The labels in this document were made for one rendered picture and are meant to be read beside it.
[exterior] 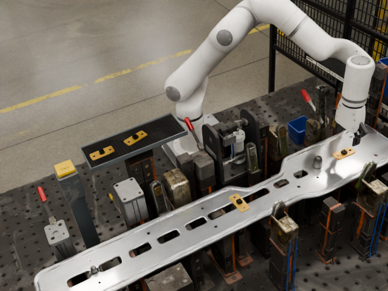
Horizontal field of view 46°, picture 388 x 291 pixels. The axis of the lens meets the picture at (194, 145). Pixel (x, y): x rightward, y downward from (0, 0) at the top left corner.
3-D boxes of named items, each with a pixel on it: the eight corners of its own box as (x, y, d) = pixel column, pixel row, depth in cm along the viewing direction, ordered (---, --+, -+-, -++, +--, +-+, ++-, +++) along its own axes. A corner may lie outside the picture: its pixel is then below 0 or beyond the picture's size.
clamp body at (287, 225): (280, 301, 160) (284, 239, 138) (260, 275, 168) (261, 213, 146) (301, 288, 163) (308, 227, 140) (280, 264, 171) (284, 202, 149)
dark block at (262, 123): (257, 205, 195) (258, 129, 168) (249, 195, 200) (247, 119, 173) (267, 200, 196) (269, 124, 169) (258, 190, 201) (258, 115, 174)
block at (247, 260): (242, 267, 172) (240, 217, 153) (224, 243, 181) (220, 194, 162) (254, 261, 173) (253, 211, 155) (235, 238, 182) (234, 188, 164)
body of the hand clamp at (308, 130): (309, 190, 199) (316, 127, 176) (299, 181, 203) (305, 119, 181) (320, 185, 200) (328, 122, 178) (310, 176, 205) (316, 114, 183)
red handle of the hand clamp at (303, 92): (319, 124, 175) (298, 90, 179) (316, 126, 177) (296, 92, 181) (327, 120, 176) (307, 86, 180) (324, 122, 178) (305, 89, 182)
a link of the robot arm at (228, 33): (194, 91, 199) (175, 112, 189) (175, 71, 197) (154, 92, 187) (263, 21, 160) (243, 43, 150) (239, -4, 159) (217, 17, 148)
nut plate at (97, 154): (92, 160, 156) (92, 158, 155) (89, 155, 159) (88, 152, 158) (115, 151, 159) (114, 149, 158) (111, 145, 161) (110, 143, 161)
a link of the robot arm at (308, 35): (300, 20, 160) (364, 77, 161) (284, 41, 149) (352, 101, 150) (316, 2, 153) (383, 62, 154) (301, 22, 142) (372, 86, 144)
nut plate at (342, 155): (338, 160, 168) (339, 157, 168) (331, 155, 171) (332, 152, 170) (355, 152, 171) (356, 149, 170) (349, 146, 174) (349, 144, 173)
